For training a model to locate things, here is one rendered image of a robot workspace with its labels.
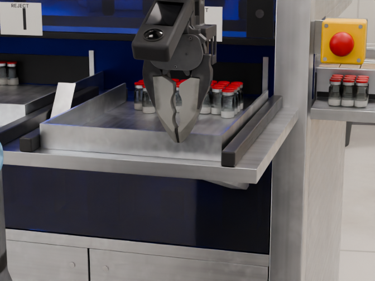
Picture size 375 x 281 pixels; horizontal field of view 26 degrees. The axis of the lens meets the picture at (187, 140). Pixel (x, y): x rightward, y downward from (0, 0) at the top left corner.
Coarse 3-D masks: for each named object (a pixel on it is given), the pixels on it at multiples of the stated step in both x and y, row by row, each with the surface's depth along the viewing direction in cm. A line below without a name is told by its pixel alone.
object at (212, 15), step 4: (208, 8) 141; (212, 8) 141; (216, 8) 140; (220, 8) 140; (208, 12) 141; (212, 12) 141; (216, 12) 141; (220, 12) 140; (204, 16) 141; (208, 16) 141; (212, 16) 141; (216, 16) 141; (220, 16) 140; (204, 20) 141; (208, 20) 141; (212, 20) 141; (216, 20) 141; (220, 20) 141; (212, 24) 141; (216, 24) 141; (220, 24) 141; (220, 28) 141; (220, 32) 141; (220, 36) 141; (220, 40) 142
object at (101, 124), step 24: (96, 96) 132; (120, 96) 142; (264, 96) 134; (48, 120) 115; (72, 120) 123; (96, 120) 130; (120, 120) 130; (144, 120) 130; (216, 120) 130; (240, 120) 117; (48, 144) 113; (72, 144) 112; (96, 144) 111; (120, 144) 110; (144, 144) 109; (168, 144) 108; (192, 144) 107; (216, 144) 106
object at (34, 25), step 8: (0, 8) 151; (8, 8) 151; (16, 8) 150; (32, 8) 149; (40, 8) 149; (0, 16) 151; (8, 16) 151; (16, 16) 151; (32, 16) 150; (40, 16) 149; (0, 24) 152; (8, 24) 151; (16, 24) 151; (32, 24) 150; (40, 24) 150; (8, 32) 152; (16, 32) 151; (24, 32) 151; (32, 32) 150; (40, 32) 150
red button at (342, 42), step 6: (336, 36) 133; (342, 36) 133; (348, 36) 133; (330, 42) 134; (336, 42) 133; (342, 42) 133; (348, 42) 133; (330, 48) 134; (336, 48) 133; (342, 48) 133; (348, 48) 133; (336, 54) 134; (342, 54) 133; (348, 54) 134
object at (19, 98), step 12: (24, 84) 162; (84, 84) 148; (96, 84) 154; (0, 96) 149; (12, 96) 149; (24, 96) 149; (36, 96) 149; (48, 96) 134; (0, 108) 127; (12, 108) 126; (24, 108) 126; (36, 108) 130; (0, 120) 127; (12, 120) 127
